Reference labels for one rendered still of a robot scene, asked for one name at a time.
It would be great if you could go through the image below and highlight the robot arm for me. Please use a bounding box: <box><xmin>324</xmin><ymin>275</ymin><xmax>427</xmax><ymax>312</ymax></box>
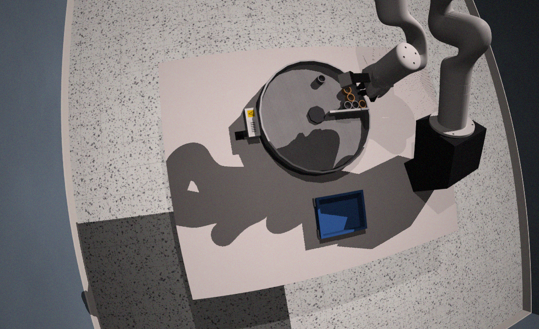
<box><xmin>338</xmin><ymin>0</ymin><xmax>491</xmax><ymax>138</ymax></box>

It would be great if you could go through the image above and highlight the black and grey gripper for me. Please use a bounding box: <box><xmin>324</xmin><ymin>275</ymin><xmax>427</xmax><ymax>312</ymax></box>
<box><xmin>356</xmin><ymin>63</ymin><xmax>391</xmax><ymax>102</ymax></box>

